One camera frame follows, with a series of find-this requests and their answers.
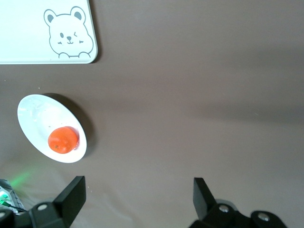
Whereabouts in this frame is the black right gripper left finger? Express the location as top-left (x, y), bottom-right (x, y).
top-left (0, 175), bottom-right (86, 228)

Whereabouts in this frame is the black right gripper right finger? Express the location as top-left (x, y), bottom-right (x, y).
top-left (189, 177), bottom-right (288, 228)

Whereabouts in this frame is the orange fruit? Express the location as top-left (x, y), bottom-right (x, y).
top-left (47, 126), bottom-right (79, 154)

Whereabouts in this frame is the white round plate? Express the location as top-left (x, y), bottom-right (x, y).
top-left (17, 94), bottom-right (88, 164)

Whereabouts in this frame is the cream bear print tray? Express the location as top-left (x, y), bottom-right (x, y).
top-left (0, 0), bottom-right (98, 65)

